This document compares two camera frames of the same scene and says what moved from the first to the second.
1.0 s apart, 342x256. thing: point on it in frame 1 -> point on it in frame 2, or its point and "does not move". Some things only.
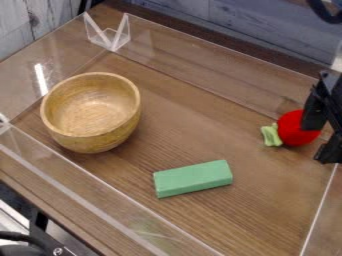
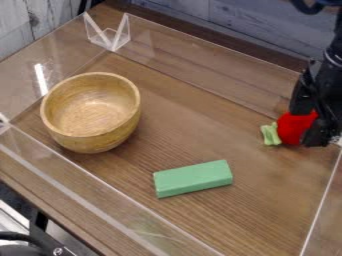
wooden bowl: (90, 110) does not move
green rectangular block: (194, 178) does not move
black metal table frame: (58, 246) does not move
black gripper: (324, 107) -> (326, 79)
